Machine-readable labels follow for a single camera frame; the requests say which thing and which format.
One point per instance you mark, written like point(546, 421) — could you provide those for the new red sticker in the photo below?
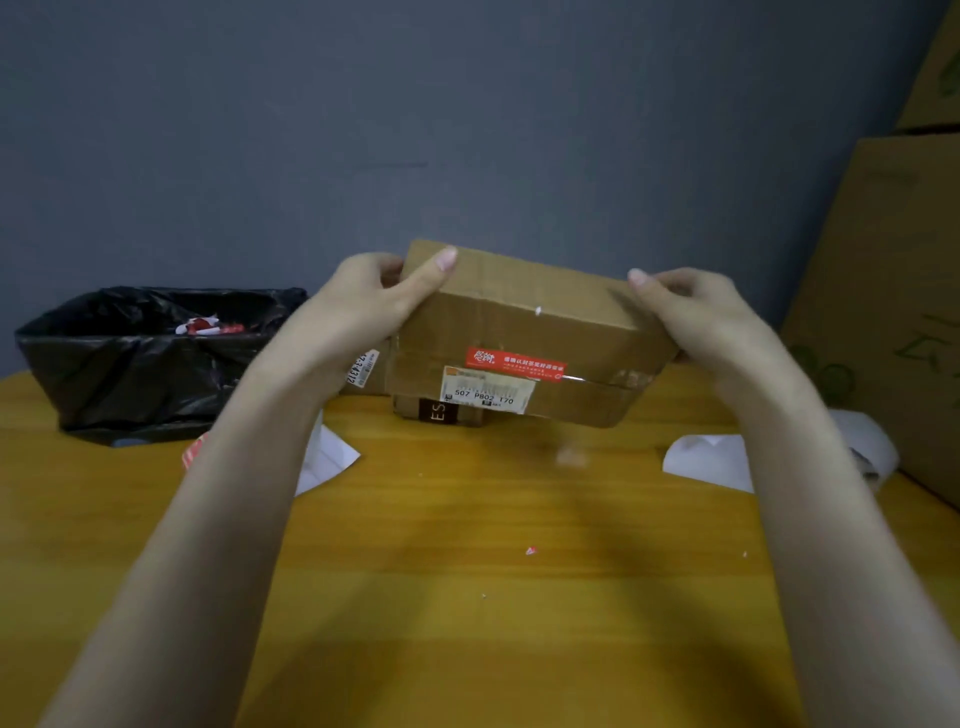
point(516, 364)

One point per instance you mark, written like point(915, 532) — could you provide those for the person's left forearm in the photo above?
point(195, 555)

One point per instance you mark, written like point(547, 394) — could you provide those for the large green printed carton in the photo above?
point(937, 82)
point(885, 300)

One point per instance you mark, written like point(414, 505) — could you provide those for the red sticker label strip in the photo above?
point(330, 457)

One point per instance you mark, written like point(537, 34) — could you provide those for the person's right hand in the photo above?
point(720, 330)

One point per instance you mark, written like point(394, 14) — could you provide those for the person's left hand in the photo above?
point(345, 322)

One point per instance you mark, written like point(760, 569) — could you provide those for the white backing paper strip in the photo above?
point(705, 461)

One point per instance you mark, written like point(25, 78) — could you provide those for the black plastic trash bag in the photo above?
point(127, 390)

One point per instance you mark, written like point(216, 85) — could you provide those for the person's right forearm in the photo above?
point(847, 570)

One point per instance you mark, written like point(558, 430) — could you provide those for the small brown cardboard box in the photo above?
point(381, 379)

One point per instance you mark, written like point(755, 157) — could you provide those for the box with black tape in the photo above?
point(409, 409)

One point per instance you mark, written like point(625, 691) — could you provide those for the white printed price label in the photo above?
point(362, 371)

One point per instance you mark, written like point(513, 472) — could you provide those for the long brown cardboard box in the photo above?
point(525, 307)

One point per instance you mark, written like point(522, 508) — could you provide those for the white barcode label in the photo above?
point(487, 390)

